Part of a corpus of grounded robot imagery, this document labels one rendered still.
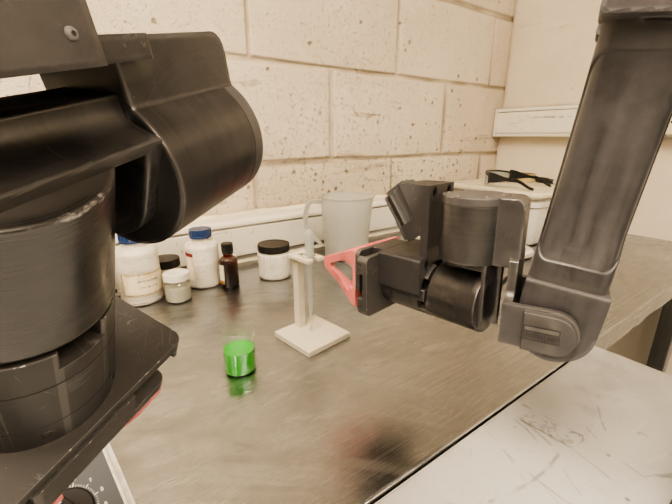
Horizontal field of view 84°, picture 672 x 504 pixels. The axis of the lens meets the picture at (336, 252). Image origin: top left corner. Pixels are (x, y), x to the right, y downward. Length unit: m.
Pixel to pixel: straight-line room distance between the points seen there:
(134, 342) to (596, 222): 0.31
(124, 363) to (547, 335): 0.28
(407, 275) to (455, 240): 0.06
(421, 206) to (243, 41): 0.68
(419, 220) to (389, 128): 0.83
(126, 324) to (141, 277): 0.51
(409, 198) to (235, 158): 0.23
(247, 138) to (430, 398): 0.37
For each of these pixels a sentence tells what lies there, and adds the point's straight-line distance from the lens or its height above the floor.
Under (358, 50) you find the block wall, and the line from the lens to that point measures 1.11.
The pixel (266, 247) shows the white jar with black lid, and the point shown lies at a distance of 0.77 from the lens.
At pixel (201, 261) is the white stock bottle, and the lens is 0.76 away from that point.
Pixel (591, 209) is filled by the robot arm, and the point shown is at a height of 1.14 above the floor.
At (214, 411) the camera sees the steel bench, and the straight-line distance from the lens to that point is 0.46.
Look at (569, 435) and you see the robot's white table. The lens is 0.48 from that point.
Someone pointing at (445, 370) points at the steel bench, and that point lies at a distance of 0.52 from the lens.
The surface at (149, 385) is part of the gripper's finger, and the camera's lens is 0.22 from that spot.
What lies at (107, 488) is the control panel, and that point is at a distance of 0.35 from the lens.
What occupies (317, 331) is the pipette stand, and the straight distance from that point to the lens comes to 0.57.
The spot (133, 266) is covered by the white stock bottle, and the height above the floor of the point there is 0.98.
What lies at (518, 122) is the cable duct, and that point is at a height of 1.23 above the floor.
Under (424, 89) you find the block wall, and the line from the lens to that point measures 1.28.
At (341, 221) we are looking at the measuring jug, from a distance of 0.86.
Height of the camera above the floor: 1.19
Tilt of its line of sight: 17 degrees down
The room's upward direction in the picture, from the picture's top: straight up
